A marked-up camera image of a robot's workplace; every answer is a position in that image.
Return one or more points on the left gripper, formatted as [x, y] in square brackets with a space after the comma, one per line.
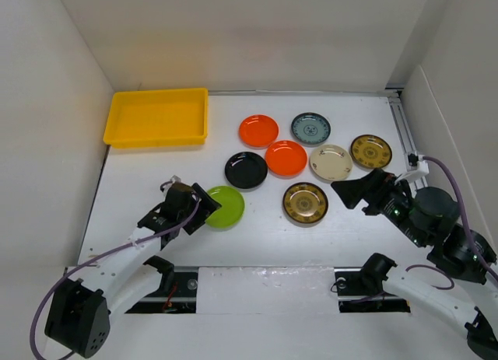
[207, 207]

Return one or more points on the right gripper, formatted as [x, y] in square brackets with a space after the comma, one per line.
[350, 190]

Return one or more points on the green plate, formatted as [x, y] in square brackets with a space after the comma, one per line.
[231, 210]

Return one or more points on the black plate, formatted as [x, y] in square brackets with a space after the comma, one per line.
[246, 170]

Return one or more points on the orange plate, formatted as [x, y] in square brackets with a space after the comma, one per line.
[286, 158]
[258, 131]

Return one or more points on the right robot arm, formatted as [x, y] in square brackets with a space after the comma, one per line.
[430, 218]

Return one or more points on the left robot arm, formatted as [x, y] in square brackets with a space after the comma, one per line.
[90, 297]

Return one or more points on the yellow plastic bin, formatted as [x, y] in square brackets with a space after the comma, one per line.
[157, 118]

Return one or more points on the cream floral plate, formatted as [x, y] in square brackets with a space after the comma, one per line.
[331, 162]

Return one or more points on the yellow brown plate right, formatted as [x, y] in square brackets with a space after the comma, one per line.
[371, 152]

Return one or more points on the yellow brown plate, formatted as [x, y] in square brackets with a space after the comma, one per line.
[305, 203]
[371, 152]

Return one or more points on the yellow brown plate front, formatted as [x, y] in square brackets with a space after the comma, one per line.
[305, 203]

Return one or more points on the blue patterned plate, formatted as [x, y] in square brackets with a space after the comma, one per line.
[310, 128]

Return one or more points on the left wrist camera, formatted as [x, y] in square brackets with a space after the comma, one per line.
[179, 199]

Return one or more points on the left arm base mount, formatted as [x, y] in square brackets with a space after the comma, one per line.
[176, 294]

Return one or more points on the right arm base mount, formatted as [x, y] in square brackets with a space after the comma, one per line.
[354, 297]

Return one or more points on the aluminium rail right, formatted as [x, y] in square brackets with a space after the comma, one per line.
[404, 133]

